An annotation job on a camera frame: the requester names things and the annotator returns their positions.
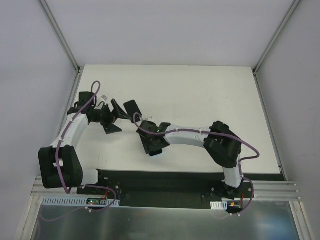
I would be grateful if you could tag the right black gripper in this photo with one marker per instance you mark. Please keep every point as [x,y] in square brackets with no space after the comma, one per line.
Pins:
[144,135]

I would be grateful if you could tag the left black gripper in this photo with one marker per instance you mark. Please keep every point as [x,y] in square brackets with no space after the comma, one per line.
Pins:
[108,118]

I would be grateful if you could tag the blue-cased smartphone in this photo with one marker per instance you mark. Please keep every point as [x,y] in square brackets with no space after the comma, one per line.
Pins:
[155,153]

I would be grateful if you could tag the black phone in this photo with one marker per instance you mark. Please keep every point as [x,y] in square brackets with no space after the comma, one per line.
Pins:
[133,110]

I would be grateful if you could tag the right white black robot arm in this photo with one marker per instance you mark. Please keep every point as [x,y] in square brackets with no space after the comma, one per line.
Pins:
[218,140]

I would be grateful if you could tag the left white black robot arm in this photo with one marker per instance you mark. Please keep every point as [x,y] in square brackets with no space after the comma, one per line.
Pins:
[59,164]

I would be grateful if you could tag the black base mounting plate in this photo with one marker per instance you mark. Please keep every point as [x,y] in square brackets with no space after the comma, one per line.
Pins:
[178,190]

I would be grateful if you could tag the shiny metal front panel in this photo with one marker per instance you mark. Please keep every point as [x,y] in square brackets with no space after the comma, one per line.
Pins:
[261,221]

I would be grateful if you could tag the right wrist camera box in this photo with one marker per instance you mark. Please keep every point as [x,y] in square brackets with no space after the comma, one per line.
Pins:
[144,118]

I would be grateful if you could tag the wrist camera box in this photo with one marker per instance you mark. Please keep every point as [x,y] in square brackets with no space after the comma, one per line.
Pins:
[144,118]
[103,98]

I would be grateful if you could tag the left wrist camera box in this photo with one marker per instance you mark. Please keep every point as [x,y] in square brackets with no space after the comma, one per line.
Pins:
[103,98]

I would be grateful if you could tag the left aluminium frame post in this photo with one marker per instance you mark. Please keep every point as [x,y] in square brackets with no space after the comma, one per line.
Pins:
[59,34]

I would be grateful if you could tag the aluminium frame post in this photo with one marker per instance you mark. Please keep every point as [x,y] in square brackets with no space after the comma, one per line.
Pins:
[59,34]
[277,34]

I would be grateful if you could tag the right white cable duct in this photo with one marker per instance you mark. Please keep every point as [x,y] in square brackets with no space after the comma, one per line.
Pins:
[219,205]

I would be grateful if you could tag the white cable duct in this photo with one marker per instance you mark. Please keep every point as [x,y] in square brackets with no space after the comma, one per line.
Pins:
[219,205]
[68,201]

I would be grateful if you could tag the left white cable duct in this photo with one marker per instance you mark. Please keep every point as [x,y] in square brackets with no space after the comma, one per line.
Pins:
[68,201]

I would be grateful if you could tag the aluminium front rail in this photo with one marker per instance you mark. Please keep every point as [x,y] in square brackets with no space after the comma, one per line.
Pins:
[286,191]

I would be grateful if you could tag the right aluminium frame post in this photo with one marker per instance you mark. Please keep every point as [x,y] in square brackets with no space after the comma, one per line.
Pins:
[277,34]

